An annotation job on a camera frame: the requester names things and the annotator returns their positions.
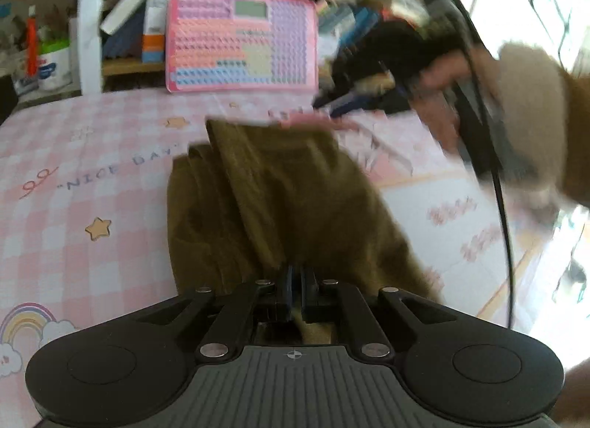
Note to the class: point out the white jar with green lid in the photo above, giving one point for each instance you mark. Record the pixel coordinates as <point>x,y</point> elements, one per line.
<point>54,63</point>

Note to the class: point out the pink cartoon desk mat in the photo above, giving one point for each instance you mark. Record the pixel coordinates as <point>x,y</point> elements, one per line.
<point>83,169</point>

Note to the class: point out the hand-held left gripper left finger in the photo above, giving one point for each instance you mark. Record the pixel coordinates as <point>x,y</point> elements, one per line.
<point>285,292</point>

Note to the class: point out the person's right hand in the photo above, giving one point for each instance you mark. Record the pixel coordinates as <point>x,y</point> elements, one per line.
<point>438,100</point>

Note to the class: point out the white and orange carton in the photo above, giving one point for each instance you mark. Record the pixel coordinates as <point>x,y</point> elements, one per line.
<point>156,26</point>

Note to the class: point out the person's left forearm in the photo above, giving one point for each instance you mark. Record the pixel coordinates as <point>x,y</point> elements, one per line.
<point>574,391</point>

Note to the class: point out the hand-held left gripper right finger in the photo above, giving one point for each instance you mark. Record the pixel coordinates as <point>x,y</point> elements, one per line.
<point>309,292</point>

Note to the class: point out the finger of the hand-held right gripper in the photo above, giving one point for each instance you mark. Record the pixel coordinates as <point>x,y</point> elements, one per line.
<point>355,103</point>

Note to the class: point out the white shelf unit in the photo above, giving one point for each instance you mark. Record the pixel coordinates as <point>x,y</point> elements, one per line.
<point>92,17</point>

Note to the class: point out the row of colourful books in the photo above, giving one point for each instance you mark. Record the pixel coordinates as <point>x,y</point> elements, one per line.
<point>341,17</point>

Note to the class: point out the pink toy learning tablet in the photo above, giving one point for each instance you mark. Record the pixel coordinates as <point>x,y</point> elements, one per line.
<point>242,40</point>

